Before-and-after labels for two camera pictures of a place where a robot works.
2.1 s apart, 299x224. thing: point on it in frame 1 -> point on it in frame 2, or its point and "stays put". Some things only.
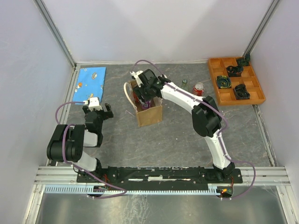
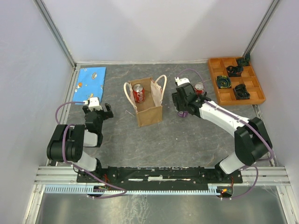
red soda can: [198, 89] stays put
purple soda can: [146, 105] -> [183, 114]
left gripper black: [108, 114] stays put
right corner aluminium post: [261, 27] stays put
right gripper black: [139, 91] -> [176, 101]
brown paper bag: [144, 117] stays put
